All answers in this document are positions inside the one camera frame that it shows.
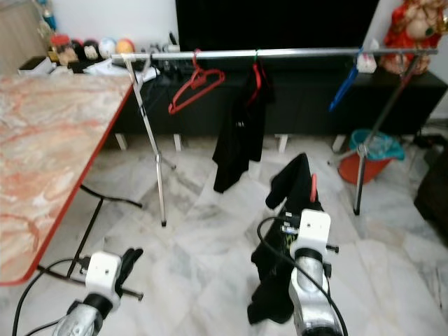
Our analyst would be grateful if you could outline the black shirt gold logo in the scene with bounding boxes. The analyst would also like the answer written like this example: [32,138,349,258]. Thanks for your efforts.
[247,153,323,325]

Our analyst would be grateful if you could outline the blue plastic hanger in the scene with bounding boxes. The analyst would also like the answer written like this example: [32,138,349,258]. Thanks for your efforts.
[329,48,368,113]

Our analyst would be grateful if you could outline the red hanger inside shirt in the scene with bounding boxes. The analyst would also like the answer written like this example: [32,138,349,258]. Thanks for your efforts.
[252,62,265,106]

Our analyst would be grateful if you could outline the bare red plastic hanger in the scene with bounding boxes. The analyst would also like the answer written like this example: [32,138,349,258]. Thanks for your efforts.
[168,49,226,116]

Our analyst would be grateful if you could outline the red plastic bucket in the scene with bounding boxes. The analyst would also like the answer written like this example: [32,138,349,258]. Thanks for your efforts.
[337,150,393,185]

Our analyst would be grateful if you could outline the black shirt white print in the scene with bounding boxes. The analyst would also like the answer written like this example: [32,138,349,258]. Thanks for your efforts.
[212,63,277,195]

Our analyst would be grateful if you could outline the teal plastic bag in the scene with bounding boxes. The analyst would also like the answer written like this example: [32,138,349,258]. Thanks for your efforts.
[350,129,405,162]

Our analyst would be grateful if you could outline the black low TV cabinet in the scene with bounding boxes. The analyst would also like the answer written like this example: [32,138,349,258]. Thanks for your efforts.
[112,66,436,153]

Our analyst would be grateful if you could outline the marble pattern folding table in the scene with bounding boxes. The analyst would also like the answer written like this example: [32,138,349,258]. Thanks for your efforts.
[0,73,144,302]

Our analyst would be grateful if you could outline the dark grey fabric sofa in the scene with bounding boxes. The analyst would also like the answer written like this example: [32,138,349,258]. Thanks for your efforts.
[414,143,448,247]

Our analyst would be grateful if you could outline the silver metal clothes rack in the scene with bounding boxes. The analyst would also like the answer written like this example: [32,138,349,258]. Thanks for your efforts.
[111,46,440,228]

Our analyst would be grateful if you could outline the small white box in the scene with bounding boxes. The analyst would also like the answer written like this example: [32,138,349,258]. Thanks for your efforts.
[357,56,377,74]

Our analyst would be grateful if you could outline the black flat television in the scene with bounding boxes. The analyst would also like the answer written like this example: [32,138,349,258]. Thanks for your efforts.
[175,0,380,51]

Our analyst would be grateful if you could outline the white papers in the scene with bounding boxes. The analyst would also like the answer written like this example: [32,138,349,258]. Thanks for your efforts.
[87,58,155,83]

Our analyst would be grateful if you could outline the red gold figurine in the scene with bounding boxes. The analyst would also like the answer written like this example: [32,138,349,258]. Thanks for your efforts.
[381,0,436,74]

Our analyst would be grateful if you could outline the orange round plush toy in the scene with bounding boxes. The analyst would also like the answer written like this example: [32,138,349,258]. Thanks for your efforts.
[115,38,136,55]

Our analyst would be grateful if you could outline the black round plush toy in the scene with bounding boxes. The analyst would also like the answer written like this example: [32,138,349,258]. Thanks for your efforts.
[84,38,101,60]

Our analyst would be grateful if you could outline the white round plush toy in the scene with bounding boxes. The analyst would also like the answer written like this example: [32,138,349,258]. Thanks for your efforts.
[99,36,117,58]

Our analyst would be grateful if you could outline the beige wooden cupboard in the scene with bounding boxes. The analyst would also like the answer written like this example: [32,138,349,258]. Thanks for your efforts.
[0,0,54,76]

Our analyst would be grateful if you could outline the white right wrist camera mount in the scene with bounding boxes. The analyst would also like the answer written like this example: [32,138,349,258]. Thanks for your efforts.
[295,209,332,254]

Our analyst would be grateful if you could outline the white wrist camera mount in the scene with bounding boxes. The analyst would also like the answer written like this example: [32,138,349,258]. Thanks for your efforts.
[295,209,332,254]
[85,251,123,295]

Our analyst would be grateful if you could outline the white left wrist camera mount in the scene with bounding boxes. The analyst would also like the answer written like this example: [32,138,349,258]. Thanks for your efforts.
[85,251,123,295]

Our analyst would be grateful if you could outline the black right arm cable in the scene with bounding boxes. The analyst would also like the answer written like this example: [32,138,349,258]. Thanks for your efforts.
[255,216,351,336]

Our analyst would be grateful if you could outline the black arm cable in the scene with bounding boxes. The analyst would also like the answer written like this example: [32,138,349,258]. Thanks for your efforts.
[17,258,92,336]
[255,216,351,336]

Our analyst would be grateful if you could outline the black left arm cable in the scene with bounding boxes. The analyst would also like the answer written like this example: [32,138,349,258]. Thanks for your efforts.
[17,258,92,336]

